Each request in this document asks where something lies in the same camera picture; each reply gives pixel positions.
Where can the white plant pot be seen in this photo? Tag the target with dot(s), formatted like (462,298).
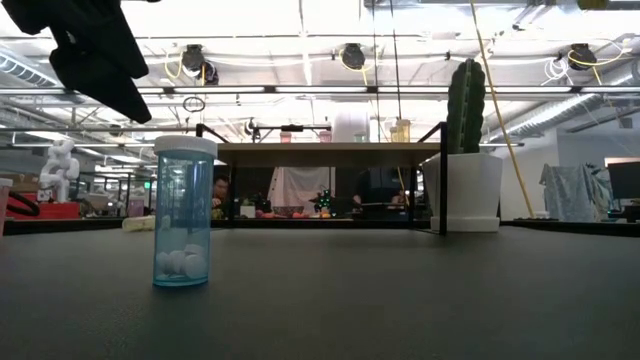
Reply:
(465,195)

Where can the white hanging cloth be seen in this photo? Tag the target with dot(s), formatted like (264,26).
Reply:
(300,187)

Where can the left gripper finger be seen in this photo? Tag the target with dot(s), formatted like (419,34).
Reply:
(100,85)
(110,50)

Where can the person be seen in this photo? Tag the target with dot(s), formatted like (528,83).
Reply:
(220,189)
(398,199)

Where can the black table mat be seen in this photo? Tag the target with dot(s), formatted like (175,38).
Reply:
(400,300)

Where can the black device green lights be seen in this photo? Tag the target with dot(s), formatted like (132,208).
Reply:
(324,201)

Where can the black aluminium table frame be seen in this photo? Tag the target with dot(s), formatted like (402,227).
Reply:
(75,226)

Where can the grey draped cloth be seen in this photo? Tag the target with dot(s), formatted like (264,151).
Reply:
(570,195)

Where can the wooden shelf black frame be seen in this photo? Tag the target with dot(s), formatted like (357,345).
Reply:
(325,154)

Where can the purple pill bottle white cap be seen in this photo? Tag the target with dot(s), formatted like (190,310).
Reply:
(136,207)
(325,137)

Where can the blue pill bottle white cap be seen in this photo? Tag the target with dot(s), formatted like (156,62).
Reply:
(360,137)
(182,210)

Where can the green cactus plant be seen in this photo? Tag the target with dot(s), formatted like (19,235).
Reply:
(466,105)

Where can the dark monitor screen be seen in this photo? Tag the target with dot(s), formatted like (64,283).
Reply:
(625,180)

